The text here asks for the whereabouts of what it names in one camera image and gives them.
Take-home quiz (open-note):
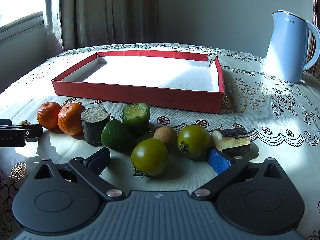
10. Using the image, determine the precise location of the eggplant piece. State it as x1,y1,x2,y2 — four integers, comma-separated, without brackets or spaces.
210,127,251,158

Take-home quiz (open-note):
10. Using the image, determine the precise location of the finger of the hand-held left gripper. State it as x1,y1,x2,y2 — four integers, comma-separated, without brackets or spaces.
24,124,43,139

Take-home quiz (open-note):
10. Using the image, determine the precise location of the white floral tablecloth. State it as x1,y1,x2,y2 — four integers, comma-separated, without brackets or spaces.
0,43,320,240

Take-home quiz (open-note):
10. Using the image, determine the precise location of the large brown longan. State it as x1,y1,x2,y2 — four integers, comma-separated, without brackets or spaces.
153,126,178,150

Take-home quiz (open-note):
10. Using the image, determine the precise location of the green cucumber piece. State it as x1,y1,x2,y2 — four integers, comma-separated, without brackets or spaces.
121,102,151,137

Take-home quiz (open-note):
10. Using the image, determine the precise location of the green tomato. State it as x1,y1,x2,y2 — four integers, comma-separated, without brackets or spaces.
177,124,211,159
131,138,169,178

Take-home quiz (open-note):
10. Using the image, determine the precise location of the window with grey frame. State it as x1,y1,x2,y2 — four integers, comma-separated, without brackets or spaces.
0,0,48,46

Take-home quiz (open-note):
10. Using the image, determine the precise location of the dark round sugarcane piece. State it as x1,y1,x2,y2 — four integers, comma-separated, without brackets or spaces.
81,106,111,147

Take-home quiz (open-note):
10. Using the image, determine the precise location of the beige patterned curtain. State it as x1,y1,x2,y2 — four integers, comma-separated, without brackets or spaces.
45,0,158,53

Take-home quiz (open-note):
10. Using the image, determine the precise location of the dark green avocado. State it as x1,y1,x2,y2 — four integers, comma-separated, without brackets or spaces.
101,119,137,152

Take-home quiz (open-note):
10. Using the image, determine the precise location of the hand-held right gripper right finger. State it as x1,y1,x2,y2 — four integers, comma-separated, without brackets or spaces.
191,147,285,202

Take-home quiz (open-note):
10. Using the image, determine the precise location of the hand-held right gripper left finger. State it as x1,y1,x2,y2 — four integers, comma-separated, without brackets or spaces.
32,147,125,202

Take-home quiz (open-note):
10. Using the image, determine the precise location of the red shallow cardboard box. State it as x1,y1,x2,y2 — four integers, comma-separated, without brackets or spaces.
51,50,226,114

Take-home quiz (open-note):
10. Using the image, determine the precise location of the light blue electric kettle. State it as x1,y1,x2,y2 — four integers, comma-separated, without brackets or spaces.
265,10,320,84

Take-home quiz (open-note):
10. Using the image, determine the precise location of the orange mandarin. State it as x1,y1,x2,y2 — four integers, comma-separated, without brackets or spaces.
37,102,62,130
58,103,86,135

